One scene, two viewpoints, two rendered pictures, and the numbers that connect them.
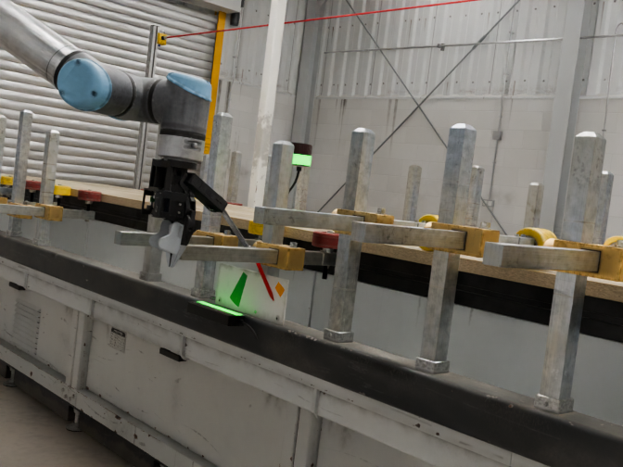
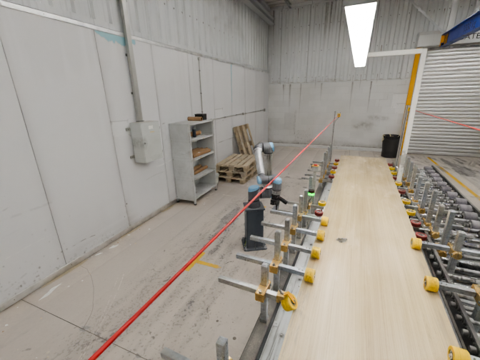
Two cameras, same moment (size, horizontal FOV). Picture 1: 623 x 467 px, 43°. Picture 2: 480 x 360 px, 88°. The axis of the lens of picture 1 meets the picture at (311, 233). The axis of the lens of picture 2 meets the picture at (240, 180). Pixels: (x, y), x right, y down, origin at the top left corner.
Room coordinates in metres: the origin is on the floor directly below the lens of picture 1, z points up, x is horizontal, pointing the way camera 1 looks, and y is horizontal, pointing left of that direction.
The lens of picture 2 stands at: (0.31, -1.76, 1.99)
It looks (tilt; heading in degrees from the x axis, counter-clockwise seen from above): 19 degrees down; 67
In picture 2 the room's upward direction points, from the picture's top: 1 degrees counter-clockwise
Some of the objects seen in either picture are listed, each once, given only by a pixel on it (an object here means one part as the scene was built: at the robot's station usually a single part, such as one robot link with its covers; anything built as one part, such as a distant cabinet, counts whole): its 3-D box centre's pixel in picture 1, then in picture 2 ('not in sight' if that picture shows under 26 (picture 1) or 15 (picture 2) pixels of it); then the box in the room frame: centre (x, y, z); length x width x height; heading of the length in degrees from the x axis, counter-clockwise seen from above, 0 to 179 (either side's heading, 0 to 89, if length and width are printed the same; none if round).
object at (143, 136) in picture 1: (148, 125); (402, 139); (4.45, 0.98, 1.25); 0.15 x 0.08 x 1.10; 42
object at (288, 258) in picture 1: (277, 255); not in sight; (1.79, 0.07, 0.85); 0.13 x 0.06 x 0.05; 42
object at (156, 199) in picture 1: (171, 190); (275, 198); (1.57, 0.28, 0.97); 0.09 x 0.08 x 0.12; 132
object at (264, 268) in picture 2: not in sight; (264, 298); (0.88, -0.75, 0.87); 0.03 x 0.03 x 0.48; 42
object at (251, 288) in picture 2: not in sight; (246, 286); (0.78, -0.71, 0.95); 0.36 x 0.03 x 0.03; 132
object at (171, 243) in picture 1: (171, 245); not in sight; (1.56, 0.27, 0.86); 0.06 x 0.03 x 0.09; 132
